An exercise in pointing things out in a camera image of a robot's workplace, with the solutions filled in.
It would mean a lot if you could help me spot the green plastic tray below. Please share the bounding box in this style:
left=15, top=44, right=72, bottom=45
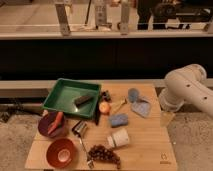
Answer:
left=43, top=78, right=101, bottom=119

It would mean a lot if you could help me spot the small dark toy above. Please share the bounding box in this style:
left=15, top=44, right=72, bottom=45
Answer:
left=101, top=90, right=111, bottom=102

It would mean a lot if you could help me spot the black marker pen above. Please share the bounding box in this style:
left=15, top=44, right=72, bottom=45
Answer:
left=95, top=103, right=101, bottom=125

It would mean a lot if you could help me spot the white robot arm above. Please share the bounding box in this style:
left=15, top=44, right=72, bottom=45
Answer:
left=158, top=64, right=213, bottom=127

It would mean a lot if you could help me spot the blue sponge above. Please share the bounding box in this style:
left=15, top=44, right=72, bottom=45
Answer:
left=109, top=114, right=128, bottom=127

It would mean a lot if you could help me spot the white cup with green band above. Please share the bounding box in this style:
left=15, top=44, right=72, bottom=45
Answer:
left=107, top=128, right=130, bottom=148

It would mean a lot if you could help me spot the orange carrot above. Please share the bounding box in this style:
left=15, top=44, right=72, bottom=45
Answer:
left=48, top=112, right=63, bottom=135

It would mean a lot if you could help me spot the yellow handled brush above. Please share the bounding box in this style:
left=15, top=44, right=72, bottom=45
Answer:
left=111, top=99, right=127, bottom=113

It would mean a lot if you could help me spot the black block in tray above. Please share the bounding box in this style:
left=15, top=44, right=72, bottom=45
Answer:
left=74, top=95, right=92, bottom=106

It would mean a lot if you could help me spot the bunch of dark grapes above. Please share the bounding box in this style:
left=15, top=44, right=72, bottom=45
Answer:
left=89, top=145, right=121, bottom=169

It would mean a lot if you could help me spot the metal measuring cup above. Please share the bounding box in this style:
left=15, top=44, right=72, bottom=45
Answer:
left=72, top=121, right=94, bottom=169

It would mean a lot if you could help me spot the light blue towel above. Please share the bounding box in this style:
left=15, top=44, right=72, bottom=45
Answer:
left=128, top=88, right=151, bottom=118

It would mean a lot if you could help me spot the purple bowl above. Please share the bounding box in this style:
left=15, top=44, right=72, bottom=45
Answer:
left=38, top=112, right=67, bottom=138

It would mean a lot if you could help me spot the red bowl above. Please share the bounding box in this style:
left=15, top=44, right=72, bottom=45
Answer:
left=46, top=138, right=76, bottom=169

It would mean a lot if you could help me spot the orange peach fruit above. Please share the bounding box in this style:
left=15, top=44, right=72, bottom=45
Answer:
left=99, top=102, right=111, bottom=114

